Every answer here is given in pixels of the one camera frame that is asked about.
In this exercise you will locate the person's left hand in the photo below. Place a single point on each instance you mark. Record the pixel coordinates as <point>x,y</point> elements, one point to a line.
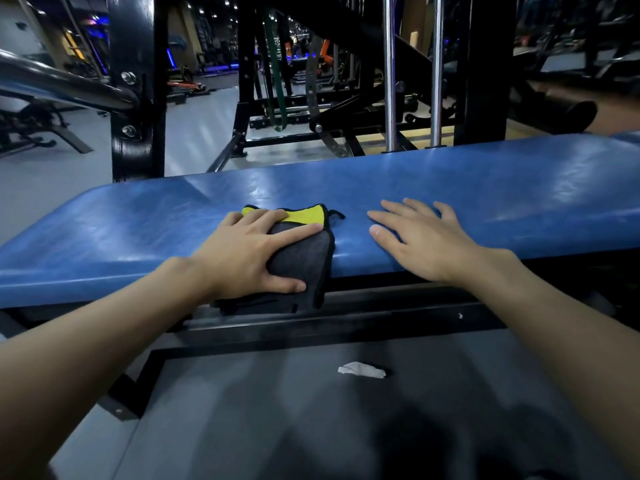
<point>235,259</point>

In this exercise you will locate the person's right hand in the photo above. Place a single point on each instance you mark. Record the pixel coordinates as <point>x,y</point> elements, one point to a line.
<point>435,249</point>

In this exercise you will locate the grey and yellow cleaning cloth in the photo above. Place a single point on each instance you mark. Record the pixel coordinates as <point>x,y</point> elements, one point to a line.
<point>300,264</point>

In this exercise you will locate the blue padded bench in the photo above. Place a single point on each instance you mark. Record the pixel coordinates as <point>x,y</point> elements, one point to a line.
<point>500,194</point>

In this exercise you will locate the person's left forearm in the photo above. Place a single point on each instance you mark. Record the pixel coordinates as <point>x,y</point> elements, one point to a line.
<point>90,354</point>

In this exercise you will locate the person's right forearm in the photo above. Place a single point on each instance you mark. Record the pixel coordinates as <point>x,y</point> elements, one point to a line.
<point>570,334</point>

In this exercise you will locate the black adjustable incline bench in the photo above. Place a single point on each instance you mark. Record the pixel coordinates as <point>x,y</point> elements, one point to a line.
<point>70,139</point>

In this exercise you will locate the white paper scrap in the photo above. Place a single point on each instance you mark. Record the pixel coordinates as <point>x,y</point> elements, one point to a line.
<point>361,369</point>

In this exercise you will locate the chrome guide rod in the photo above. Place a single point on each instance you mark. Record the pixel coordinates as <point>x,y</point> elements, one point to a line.
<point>389,69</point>
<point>437,69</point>

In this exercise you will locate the black foam roller pad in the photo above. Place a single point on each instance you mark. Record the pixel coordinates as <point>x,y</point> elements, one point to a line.
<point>560,114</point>

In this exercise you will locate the green resistance band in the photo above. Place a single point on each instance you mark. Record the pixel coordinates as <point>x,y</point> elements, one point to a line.
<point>276,79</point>

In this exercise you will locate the black machine column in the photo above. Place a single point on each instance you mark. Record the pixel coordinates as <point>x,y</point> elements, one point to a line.
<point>485,69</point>

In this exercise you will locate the perforated steel adjustment arc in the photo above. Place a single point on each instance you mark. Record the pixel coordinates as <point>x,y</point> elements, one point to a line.
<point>311,79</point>

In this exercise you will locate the black gym equipment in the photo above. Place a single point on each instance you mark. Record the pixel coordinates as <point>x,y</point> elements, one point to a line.
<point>575,39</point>

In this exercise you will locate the black weight machine frame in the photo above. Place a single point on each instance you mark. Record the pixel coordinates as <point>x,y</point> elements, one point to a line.
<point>245,69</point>

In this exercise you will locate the black upright post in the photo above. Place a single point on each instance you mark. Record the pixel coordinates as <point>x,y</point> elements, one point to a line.
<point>137,39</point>

